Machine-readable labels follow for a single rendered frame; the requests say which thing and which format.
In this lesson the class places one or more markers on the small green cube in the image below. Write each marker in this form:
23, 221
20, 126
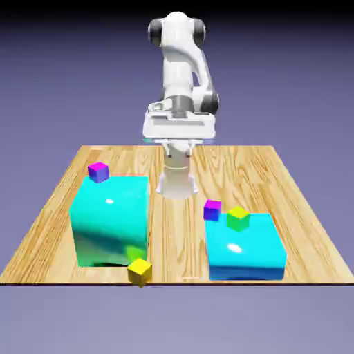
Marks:
237, 219

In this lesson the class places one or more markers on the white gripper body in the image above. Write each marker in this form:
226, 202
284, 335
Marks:
178, 128

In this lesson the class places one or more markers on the large flat cyan box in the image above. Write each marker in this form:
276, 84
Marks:
246, 249

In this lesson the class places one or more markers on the large tall turquoise box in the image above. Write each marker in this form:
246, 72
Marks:
110, 218

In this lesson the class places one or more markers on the small purple cube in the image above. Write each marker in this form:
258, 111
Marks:
212, 210
98, 172

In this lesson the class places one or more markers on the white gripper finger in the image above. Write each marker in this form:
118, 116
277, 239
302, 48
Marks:
167, 150
190, 150

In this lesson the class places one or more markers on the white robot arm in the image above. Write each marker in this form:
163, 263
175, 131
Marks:
177, 55

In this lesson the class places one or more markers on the small yellow cube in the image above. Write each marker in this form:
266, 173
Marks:
139, 271

